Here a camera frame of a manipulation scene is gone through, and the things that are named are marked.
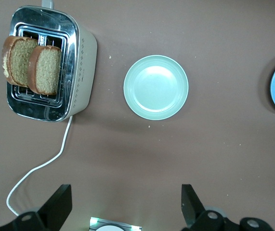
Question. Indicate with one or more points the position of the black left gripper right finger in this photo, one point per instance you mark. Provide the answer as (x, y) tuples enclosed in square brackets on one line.
[(192, 211)]

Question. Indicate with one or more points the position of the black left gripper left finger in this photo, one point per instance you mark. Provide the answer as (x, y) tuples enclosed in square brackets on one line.
[(55, 211)]

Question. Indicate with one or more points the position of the brown bread slice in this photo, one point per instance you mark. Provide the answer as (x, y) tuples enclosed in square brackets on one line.
[(47, 69), (14, 60)]

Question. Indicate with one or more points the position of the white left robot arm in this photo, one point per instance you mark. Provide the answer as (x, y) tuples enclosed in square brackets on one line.
[(112, 228)]

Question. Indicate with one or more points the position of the green round plate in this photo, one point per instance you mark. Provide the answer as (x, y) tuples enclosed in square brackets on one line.
[(156, 87)]

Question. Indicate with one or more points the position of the beige chrome toaster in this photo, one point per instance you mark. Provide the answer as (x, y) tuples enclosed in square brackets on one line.
[(86, 72)]

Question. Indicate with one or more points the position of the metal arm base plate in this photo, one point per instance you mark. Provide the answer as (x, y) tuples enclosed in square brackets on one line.
[(94, 222)]

